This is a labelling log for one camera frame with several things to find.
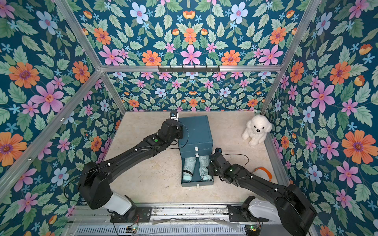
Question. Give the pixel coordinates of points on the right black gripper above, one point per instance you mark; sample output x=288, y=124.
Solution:
x=213, y=161

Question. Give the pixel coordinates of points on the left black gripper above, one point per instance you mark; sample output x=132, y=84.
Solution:
x=179, y=132

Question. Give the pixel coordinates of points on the mint green umbrella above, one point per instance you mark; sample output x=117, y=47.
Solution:
x=188, y=169
x=203, y=169

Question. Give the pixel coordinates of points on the teal plastic drawer cabinet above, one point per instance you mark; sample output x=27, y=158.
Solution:
x=197, y=141

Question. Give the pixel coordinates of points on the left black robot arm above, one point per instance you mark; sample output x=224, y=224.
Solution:
x=94, y=183

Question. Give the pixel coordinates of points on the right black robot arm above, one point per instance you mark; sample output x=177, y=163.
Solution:
x=286, y=204

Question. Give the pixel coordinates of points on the orange white round object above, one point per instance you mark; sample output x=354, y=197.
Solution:
x=263, y=173

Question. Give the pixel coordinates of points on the white plush dog toy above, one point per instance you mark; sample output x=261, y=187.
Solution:
x=256, y=130

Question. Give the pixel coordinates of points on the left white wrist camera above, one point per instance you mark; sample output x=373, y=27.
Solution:
x=173, y=115

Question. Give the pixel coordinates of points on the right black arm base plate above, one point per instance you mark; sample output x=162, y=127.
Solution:
x=240, y=213

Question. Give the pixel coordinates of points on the black wall hook rail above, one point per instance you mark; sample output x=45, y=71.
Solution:
x=184, y=69

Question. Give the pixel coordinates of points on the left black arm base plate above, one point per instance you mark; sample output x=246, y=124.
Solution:
x=137, y=214

